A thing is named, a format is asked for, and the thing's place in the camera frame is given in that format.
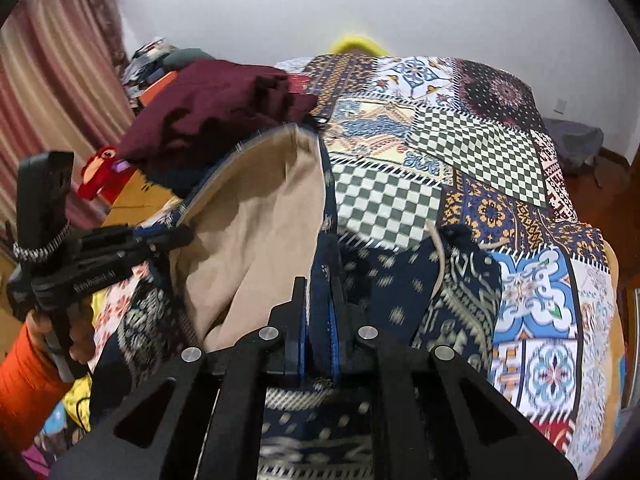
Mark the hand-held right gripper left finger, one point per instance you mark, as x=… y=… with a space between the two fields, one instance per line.
x=290 y=340

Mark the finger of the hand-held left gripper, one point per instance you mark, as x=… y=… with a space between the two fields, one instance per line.
x=165 y=234
x=160 y=249

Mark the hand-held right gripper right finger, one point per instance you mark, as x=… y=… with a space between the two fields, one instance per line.
x=350 y=340

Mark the navy patterned hooded jacket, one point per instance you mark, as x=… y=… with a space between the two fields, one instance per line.
x=250 y=240

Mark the pile of clothes and boxes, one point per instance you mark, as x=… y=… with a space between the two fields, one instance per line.
x=145 y=62

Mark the person's left hand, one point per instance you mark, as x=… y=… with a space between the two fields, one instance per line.
x=82 y=332

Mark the dark blue folded garment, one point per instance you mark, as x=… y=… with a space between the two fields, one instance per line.
x=170 y=177

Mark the red plush toy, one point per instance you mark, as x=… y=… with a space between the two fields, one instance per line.
x=100 y=175

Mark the maroon folded garment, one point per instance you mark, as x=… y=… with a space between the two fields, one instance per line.
x=200 y=110

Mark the yellow cloth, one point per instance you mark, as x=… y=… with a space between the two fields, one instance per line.
x=77 y=402

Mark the orange box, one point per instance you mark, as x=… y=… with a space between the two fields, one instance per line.
x=159 y=86

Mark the striped brown curtain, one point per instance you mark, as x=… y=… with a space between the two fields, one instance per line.
x=50 y=85

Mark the patchwork bedspread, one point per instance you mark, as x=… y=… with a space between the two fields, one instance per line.
x=450 y=160

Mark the grey cushioned stool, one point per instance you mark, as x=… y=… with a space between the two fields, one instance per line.
x=572 y=142

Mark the white wall socket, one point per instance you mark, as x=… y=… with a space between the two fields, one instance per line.
x=560 y=107

